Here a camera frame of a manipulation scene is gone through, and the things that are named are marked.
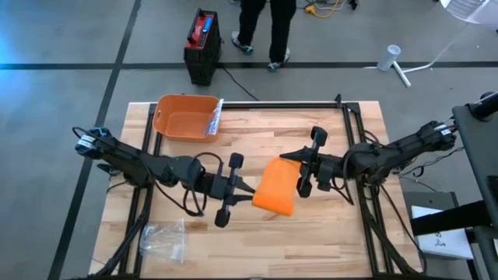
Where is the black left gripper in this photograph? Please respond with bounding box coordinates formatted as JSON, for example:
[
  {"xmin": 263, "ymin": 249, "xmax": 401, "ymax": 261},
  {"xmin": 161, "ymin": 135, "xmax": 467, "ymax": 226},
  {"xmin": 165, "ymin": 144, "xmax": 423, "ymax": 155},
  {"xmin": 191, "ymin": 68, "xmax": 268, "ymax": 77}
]
[{"xmin": 202, "ymin": 152, "xmax": 257, "ymax": 229}]

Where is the black aluminium table frame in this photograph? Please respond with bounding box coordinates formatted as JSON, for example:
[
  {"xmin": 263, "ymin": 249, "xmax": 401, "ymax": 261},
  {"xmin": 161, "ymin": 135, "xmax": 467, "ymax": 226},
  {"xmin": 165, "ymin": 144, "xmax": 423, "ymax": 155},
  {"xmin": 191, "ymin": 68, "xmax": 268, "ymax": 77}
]
[{"xmin": 87, "ymin": 93, "xmax": 427, "ymax": 280}]

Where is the person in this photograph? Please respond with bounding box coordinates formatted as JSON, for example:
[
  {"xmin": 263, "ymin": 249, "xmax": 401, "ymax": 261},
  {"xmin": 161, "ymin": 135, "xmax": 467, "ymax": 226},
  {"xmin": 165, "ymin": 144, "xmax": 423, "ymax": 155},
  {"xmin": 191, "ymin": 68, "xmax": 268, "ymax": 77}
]
[{"xmin": 231, "ymin": 0, "xmax": 298, "ymax": 73}]

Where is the white floor stand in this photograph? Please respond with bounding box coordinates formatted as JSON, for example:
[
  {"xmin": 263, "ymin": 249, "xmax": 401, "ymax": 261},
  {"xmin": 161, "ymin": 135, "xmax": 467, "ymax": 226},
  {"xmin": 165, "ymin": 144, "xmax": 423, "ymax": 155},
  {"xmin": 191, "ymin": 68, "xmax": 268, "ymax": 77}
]
[{"xmin": 363, "ymin": 0, "xmax": 498, "ymax": 89}]

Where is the black power cable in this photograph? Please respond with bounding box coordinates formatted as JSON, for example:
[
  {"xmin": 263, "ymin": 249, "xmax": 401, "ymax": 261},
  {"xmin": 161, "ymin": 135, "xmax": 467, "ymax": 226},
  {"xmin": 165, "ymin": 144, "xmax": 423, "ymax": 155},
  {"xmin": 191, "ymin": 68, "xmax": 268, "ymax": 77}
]
[{"xmin": 219, "ymin": 64, "xmax": 261, "ymax": 103}]

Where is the white cardboard box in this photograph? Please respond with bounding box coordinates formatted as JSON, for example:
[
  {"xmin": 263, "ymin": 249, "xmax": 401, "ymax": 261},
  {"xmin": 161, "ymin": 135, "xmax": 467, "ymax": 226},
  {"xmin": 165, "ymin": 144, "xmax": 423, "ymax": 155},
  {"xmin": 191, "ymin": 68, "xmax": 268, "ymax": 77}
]
[{"xmin": 411, "ymin": 205, "xmax": 476, "ymax": 261}]

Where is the clear plastic bag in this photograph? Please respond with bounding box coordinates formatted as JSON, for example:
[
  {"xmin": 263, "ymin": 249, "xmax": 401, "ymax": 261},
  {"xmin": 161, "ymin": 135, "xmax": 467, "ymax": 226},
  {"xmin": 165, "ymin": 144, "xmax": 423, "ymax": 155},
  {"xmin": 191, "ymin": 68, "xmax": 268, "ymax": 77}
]
[
  {"xmin": 205, "ymin": 97, "xmax": 226, "ymax": 137},
  {"xmin": 139, "ymin": 217, "xmax": 188, "ymax": 264}
]

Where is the grey cabinet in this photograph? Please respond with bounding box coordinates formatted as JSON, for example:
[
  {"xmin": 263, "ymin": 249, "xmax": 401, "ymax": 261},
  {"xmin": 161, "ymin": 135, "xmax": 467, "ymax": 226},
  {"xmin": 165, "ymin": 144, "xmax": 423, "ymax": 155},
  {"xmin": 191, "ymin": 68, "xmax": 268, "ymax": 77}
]
[{"xmin": 402, "ymin": 191, "xmax": 454, "ymax": 221}]

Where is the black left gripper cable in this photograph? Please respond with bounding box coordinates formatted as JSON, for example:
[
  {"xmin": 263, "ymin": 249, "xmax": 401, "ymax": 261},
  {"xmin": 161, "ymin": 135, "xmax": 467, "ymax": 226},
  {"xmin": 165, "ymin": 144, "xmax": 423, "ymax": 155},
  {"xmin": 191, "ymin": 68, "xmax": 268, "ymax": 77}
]
[{"xmin": 153, "ymin": 151, "xmax": 226, "ymax": 218}]

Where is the orange elastic bandage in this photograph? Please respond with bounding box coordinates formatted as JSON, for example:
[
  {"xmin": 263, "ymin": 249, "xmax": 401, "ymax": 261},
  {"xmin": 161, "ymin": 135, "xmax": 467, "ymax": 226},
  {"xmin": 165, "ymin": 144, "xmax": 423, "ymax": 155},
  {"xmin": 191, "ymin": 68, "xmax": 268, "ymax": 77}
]
[{"xmin": 251, "ymin": 156, "xmax": 303, "ymax": 217}]

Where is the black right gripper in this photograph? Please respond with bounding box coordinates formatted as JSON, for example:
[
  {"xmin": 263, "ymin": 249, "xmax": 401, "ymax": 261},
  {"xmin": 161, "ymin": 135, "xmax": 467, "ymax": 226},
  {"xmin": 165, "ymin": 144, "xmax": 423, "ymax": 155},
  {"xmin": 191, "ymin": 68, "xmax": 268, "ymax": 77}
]
[{"xmin": 279, "ymin": 126, "xmax": 345, "ymax": 198}]

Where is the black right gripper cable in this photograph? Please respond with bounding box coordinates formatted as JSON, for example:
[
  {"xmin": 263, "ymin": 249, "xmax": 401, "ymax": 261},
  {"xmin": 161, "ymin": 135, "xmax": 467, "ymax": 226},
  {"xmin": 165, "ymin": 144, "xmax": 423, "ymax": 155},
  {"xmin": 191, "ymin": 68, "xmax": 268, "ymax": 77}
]
[{"xmin": 329, "ymin": 149, "xmax": 369, "ymax": 206}]

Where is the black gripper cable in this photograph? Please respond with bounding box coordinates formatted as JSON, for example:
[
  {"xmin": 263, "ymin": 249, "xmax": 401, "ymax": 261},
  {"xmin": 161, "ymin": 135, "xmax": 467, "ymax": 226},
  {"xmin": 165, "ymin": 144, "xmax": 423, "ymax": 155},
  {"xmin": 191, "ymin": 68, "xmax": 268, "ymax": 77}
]
[
  {"xmin": 329, "ymin": 149, "xmax": 369, "ymax": 206},
  {"xmin": 153, "ymin": 151, "xmax": 226, "ymax": 218}
]

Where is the black red power station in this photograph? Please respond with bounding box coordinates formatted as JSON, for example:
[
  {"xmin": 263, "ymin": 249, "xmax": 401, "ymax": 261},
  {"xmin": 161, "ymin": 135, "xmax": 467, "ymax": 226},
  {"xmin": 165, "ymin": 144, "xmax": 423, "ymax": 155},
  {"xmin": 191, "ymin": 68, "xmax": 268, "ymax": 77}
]
[{"xmin": 183, "ymin": 7, "xmax": 223, "ymax": 87}]

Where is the yellow floor cable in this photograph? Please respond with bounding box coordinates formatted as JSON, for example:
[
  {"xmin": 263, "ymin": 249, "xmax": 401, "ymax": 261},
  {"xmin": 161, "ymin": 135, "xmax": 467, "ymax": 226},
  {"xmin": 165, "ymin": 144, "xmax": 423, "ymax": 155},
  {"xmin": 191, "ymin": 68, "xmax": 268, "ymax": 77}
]
[{"xmin": 304, "ymin": 0, "xmax": 348, "ymax": 19}]

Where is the orange plastic basket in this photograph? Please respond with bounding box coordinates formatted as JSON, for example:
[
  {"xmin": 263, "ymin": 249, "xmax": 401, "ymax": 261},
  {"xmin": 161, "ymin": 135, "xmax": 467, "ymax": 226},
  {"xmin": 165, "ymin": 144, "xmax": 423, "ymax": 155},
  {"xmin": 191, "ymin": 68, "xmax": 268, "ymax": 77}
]
[{"xmin": 152, "ymin": 93, "xmax": 221, "ymax": 143}]

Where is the dark grey equipment stand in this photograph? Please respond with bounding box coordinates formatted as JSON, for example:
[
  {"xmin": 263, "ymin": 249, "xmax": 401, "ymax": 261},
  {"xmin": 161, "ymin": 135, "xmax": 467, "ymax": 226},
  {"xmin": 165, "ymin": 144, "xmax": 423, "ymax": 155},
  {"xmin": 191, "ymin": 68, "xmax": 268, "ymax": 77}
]
[{"xmin": 410, "ymin": 91, "xmax": 498, "ymax": 280}]

